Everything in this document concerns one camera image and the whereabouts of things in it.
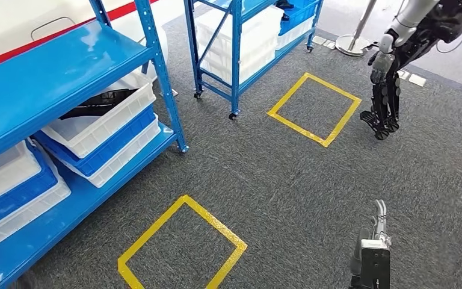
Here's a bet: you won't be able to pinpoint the standing robot grey hand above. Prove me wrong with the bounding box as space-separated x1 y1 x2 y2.
368 52 396 85

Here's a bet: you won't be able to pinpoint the black part in bin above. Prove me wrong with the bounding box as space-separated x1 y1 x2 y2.
274 0 295 22

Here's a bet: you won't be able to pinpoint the blue metal shelf rack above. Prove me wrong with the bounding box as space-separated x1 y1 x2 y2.
183 0 325 121
0 0 190 289

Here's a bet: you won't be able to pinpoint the black white humanoid robot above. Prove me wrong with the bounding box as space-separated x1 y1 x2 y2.
359 0 462 141

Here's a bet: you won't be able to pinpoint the steel pole stand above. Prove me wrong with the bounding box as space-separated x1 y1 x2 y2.
334 0 378 57

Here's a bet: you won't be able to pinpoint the black ribbed object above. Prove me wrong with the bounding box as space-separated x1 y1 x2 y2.
359 110 390 141

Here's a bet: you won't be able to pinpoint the yellow floor tape square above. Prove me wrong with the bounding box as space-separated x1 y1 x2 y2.
117 194 248 289
266 72 363 149

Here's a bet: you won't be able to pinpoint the white plastic bin stack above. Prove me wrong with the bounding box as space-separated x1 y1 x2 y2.
194 4 285 85

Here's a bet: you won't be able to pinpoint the black parts in bin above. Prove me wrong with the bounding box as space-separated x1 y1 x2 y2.
60 88 138 120

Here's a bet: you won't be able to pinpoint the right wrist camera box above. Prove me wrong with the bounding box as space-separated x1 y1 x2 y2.
350 238 392 289

